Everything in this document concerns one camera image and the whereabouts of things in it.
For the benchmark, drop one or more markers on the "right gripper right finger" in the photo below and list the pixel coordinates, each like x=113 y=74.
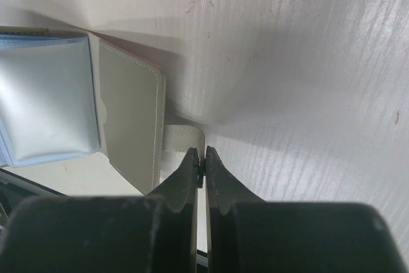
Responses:
x=249 y=234

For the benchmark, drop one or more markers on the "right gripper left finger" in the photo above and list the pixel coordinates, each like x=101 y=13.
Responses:
x=151 y=233

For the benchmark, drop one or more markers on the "grey leather card holder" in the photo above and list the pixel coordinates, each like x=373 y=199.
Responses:
x=85 y=118

